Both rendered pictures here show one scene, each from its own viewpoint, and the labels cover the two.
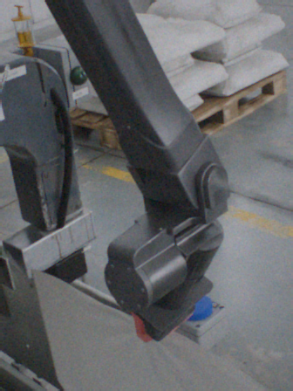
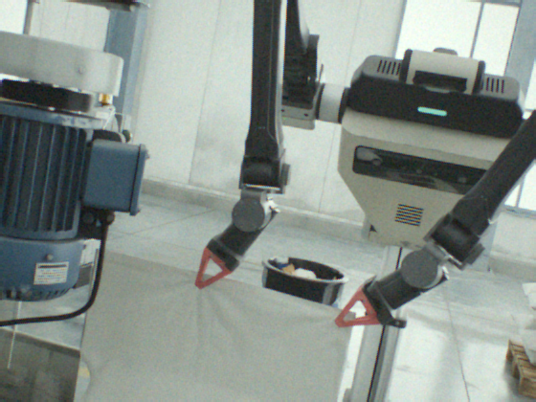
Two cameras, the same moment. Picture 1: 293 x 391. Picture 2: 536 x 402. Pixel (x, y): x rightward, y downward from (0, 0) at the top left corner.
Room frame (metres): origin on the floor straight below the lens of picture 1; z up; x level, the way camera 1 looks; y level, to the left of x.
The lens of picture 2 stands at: (-0.29, 0.62, 1.37)
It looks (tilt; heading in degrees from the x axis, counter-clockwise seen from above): 7 degrees down; 324
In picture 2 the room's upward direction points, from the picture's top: 11 degrees clockwise
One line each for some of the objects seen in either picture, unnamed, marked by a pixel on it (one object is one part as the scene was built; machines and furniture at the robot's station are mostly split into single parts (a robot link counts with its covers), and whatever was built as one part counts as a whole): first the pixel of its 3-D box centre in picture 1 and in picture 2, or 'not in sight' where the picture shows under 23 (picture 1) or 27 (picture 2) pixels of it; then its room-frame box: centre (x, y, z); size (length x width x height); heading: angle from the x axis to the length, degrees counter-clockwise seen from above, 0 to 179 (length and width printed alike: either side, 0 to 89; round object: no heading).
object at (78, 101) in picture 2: not in sight; (47, 97); (0.58, 0.37, 1.35); 0.12 x 0.12 x 0.04
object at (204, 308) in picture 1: (195, 309); not in sight; (1.02, -0.06, 0.84); 0.06 x 0.06 x 0.02
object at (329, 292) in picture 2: not in sight; (294, 324); (2.32, -1.60, 0.32); 0.51 x 0.48 x 0.65; 132
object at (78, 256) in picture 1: (69, 259); (77, 272); (1.01, 0.14, 0.98); 0.09 x 0.05 x 0.05; 132
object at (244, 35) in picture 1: (228, 33); not in sight; (4.21, -0.62, 0.44); 0.68 x 0.44 x 0.15; 132
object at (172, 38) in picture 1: (162, 41); not in sight; (3.79, -0.20, 0.56); 0.66 x 0.42 x 0.15; 132
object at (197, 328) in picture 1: (196, 323); not in sight; (1.02, -0.06, 0.81); 0.08 x 0.08 x 0.06; 42
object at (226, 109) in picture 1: (176, 100); not in sight; (4.15, -0.26, 0.07); 1.20 x 0.82 x 0.14; 134
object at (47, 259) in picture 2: not in sight; (32, 200); (0.58, 0.37, 1.21); 0.15 x 0.15 x 0.25
